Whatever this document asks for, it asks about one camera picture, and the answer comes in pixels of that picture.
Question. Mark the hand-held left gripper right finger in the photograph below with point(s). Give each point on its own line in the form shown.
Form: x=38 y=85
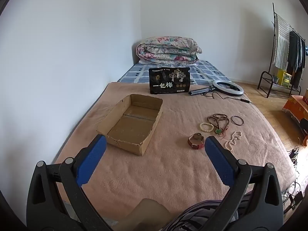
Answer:
x=219 y=161

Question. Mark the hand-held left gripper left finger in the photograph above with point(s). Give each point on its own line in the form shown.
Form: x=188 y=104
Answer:
x=92 y=161

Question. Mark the cardboard box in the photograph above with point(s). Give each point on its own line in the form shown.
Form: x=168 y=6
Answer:
x=134 y=125

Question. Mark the dark blue bangle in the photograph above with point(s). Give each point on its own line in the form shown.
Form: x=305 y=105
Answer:
x=232 y=120

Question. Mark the pink blanket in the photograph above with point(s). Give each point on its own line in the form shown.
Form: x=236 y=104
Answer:
x=173 y=168

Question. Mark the person's striped clothing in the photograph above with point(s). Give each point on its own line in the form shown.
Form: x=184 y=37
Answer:
x=192 y=219

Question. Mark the black folded tripod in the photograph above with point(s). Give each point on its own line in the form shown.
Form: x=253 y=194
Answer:
x=199 y=91

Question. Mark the translucent beige plastic object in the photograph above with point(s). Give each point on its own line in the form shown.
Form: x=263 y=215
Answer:
x=144 y=214

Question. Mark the orange cloth covered box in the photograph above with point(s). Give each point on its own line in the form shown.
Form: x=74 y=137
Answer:
x=296 y=108

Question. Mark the black snack bag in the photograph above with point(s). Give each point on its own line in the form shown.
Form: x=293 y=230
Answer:
x=168 y=81

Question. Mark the blue checked bed sheet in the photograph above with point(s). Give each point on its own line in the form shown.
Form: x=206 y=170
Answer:
x=139 y=74

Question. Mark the yellow box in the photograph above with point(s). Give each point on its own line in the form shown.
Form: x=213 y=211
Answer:
x=286 y=78

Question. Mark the folded floral quilt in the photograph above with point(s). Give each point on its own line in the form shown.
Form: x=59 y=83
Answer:
x=168 y=50

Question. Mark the dark hanging clothes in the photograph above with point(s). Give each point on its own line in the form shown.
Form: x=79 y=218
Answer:
x=294 y=53

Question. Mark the striped hanging towel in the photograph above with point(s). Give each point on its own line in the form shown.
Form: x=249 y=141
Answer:
x=281 y=43

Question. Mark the black metal clothes rack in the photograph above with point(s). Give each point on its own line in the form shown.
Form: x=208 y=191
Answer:
x=273 y=28

